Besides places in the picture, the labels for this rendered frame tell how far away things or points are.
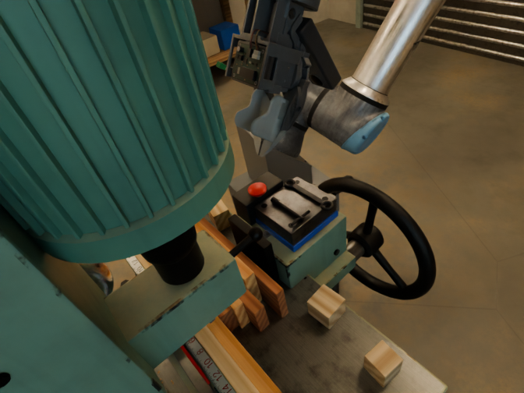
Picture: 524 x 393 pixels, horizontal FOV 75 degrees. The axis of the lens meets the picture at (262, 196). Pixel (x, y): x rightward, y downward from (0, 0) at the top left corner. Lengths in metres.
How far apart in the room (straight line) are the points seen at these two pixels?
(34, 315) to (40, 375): 0.06
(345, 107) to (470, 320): 1.00
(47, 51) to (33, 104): 0.03
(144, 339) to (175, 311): 0.04
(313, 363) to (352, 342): 0.06
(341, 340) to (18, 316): 0.38
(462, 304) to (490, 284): 0.16
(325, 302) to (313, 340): 0.05
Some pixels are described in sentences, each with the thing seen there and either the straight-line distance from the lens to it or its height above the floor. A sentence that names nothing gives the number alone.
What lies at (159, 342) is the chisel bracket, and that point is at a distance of 0.41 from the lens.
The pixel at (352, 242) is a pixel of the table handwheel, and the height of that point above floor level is 0.83.
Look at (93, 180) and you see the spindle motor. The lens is 0.22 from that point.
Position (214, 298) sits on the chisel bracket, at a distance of 0.41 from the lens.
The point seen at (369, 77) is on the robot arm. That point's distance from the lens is 1.01.
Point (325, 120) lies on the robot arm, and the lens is 1.03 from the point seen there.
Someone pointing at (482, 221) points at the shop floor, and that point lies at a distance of 1.97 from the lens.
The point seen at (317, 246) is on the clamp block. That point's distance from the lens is 0.54.
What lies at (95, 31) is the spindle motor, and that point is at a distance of 0.19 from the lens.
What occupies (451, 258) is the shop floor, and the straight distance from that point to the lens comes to 1.78.
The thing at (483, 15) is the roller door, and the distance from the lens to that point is 3.51.
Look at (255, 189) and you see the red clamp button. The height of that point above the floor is 1.02.
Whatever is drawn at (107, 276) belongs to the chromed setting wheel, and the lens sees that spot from 0.52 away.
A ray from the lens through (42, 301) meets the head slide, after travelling 0.26.
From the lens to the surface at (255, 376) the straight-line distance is 0.47.
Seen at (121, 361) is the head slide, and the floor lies 1.10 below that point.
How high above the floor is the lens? 1.37
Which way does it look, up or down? 42 degrees down
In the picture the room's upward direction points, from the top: 13 degrees counter-clockwise
